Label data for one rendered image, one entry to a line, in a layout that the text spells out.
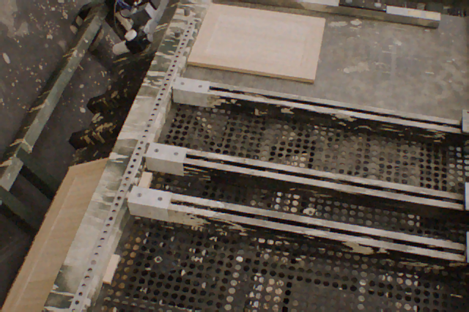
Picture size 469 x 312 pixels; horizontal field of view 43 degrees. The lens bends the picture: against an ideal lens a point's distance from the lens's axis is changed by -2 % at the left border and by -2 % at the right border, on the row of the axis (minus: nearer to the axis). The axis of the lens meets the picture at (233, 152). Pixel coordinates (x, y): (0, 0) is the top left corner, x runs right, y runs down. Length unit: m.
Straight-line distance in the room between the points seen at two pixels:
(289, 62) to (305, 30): 0.21
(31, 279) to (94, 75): 1.32
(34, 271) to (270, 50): 1.22
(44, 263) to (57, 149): 0.79
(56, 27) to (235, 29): 1.06
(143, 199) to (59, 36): 1.49
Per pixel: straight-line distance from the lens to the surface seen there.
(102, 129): 2.59
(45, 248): 2.38
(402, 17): 2.60
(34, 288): 2.28
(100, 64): 3.31
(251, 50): 2.36
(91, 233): 1.83
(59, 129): 2.98
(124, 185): 1.90
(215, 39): 2.41
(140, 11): 2.44
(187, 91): 2.12
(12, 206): 2.50
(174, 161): 1.91
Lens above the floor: 2.13
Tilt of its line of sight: 30 degrees down
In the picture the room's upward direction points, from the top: 78 degrees clockwise
